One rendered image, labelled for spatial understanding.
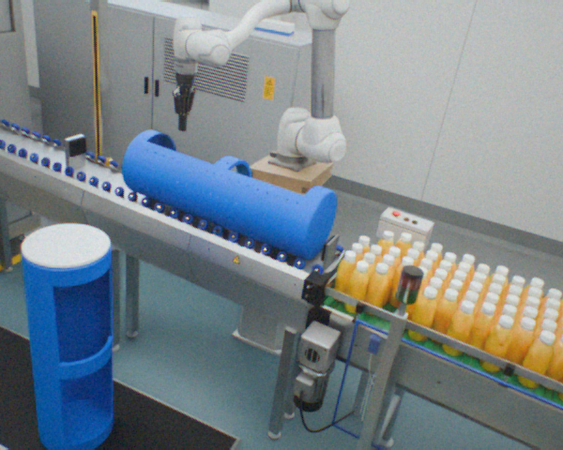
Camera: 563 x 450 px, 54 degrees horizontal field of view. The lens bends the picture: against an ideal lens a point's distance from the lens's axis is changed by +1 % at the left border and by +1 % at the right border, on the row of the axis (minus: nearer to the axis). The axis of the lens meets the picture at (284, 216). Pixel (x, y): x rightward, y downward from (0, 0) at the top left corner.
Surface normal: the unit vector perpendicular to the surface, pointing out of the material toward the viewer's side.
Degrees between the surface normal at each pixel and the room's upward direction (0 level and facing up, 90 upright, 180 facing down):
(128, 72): 90
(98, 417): 0
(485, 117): 90
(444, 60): 90
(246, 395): 0
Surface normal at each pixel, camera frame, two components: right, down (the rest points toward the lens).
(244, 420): 0.13, -0.88
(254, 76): -0.41, 0.37
